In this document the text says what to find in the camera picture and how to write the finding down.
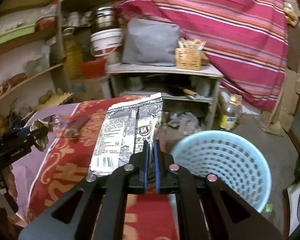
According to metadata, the brown paper ball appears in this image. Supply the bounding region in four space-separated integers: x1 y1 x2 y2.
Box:
63 127 80 140

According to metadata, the grey printed snack bag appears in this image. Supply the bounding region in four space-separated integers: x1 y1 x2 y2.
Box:
88 93 163 177

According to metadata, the person's hand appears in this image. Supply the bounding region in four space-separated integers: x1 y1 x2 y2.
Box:
0 165 18 208

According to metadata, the purple table cloth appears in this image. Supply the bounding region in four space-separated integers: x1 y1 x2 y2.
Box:
13 103 79 221

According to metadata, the dark grey crumpled wrapper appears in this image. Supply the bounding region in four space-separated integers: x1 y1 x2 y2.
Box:
30 119 53 152

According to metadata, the light blue plastic basket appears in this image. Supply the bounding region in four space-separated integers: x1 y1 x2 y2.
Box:
171 130 272 212

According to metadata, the clear orange plastic wrapper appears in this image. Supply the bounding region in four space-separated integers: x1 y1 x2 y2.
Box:
49 114 71 137

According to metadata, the yellow egg tray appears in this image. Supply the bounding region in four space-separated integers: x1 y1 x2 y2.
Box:
37 92 74 111

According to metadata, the dark red scouring pad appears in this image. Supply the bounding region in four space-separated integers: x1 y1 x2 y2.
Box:
67 115 90 131

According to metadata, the cardboard box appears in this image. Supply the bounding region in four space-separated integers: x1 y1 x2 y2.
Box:
70 75 111 102

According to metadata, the oil bottle on floor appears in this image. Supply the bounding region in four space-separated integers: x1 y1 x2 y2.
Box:
219 94 242 131

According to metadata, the green plastic tray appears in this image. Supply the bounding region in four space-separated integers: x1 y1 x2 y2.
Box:
0 24 36 44

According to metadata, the red plastic basket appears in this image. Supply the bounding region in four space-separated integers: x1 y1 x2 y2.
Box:
79 58 107 79

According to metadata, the yellow cooking oil jug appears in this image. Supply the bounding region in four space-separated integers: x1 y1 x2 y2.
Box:
63 27 83 80

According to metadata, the grey low shelf cabinet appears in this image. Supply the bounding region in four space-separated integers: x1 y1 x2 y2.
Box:
106 63 223 129

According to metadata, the steel pot in cabinet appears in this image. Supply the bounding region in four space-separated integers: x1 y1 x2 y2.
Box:
127 76 145 92

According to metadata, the white plastic bucket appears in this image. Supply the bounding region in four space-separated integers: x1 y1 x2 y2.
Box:
90 28 123 57

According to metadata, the steel pot on bucket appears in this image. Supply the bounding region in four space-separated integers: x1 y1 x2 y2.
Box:
91 6 120 33

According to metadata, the yellow utensil holder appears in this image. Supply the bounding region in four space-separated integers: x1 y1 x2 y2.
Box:
175 38 206 70

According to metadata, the striped red curtain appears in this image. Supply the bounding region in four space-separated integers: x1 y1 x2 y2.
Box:
118 0 288 111

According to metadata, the wooden wall shelf unit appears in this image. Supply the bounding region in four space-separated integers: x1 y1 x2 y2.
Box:
0 0 116 120

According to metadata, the wooden handled pan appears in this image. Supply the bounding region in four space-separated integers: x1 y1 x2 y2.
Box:
167 86 197 98

